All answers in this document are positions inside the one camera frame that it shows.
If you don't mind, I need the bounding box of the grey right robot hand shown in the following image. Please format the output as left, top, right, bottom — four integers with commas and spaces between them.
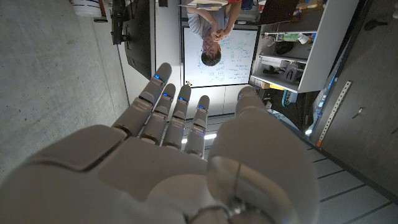
0, 62, 321, 224

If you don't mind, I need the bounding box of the green box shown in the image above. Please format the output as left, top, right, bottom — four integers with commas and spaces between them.
276, 32, 299, 42

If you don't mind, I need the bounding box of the ceiling strip light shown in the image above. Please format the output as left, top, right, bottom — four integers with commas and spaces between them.
181, 133, 218, 145

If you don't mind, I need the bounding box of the black monitor with stand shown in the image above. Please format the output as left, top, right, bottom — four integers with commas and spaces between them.
110, 0, 156, 81

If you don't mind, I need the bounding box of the seated person in grey shirt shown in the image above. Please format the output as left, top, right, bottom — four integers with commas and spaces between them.
186, 0, 243, 67

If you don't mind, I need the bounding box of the white paper roll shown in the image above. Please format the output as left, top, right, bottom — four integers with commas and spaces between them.
296, 32, 310, 45

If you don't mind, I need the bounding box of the white shelf unit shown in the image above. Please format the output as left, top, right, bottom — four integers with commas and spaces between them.
248, 0, 361, 94

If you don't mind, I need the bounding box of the whiteboard with black frame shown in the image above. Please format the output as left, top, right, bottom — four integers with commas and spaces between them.
182, 26, 259, 88

